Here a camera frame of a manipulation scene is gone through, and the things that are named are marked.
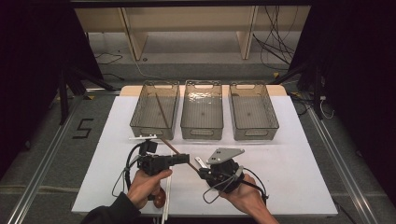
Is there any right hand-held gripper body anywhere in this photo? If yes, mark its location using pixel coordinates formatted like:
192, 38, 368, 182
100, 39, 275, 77
205, 147, 246, 194

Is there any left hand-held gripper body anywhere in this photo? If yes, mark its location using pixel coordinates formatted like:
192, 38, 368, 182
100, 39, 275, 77
128, 133, 173, 177

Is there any brown chopstick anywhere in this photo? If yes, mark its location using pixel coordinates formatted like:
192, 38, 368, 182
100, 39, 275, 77
159, 137, 201, 173
154, 92, 171, 130

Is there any white chopstick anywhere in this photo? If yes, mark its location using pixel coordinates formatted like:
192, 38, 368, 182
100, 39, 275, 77
164, 164, 176, 223
161, 167, 172, 224

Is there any clear grey plastic bin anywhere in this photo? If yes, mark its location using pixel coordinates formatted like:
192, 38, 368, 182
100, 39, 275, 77
228, 81, 280, 141
180, 79, 224, 141
129, 79, 181, 141

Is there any brown wooden spoon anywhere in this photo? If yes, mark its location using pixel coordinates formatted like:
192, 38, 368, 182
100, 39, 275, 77
153, 186, 167, 209

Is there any person's left hand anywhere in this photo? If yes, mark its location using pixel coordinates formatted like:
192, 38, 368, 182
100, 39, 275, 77
126, 168, 174, 210

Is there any person's right hand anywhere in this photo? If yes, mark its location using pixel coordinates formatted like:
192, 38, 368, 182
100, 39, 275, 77
219, 173, 266, 216

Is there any white table cover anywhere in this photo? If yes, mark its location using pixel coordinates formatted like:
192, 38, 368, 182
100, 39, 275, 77
71, 95, 339, 217

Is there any black tripod stand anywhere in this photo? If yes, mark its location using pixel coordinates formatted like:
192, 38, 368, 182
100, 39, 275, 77
57, 66, 116, 125
269, 59, 326, 120

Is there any light wooden desk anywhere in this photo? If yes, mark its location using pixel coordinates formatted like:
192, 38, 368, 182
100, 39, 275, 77
74, 5, 312, 62

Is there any black overhead bar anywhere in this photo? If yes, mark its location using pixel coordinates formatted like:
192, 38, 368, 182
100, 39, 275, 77
69, 0, 314, 7

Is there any black curtain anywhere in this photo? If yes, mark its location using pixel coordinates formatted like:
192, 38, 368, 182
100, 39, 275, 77
289, 0, 396, 206
0, 0, 106, 178

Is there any left hand-held gripper cable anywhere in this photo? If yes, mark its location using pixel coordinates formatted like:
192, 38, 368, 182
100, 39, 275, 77
111, 143, 148, 199

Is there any hand-held gripper cable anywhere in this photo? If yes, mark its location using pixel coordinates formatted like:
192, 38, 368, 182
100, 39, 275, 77
202, 167, 269, 204
111, 143, 148, 199

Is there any right hand-held gripper cable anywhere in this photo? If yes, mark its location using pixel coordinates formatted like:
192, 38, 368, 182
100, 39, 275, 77
202, 167, 269, 204

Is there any white floor cable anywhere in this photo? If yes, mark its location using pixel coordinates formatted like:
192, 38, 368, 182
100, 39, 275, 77
120, 46, 163, 80

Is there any metal floor rail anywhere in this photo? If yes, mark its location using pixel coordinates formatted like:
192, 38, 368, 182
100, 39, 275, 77
6, 92, 92, 224
306, 106, 379, 224

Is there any black floor cable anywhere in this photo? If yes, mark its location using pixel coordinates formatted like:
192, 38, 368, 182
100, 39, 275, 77
94, 51, 125, 82

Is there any white plug with cable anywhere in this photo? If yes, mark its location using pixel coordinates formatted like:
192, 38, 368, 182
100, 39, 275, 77
318, 95, 335, 119

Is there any black cable bundle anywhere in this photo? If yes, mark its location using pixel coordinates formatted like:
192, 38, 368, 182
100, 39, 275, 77
251, 5, 300, 71

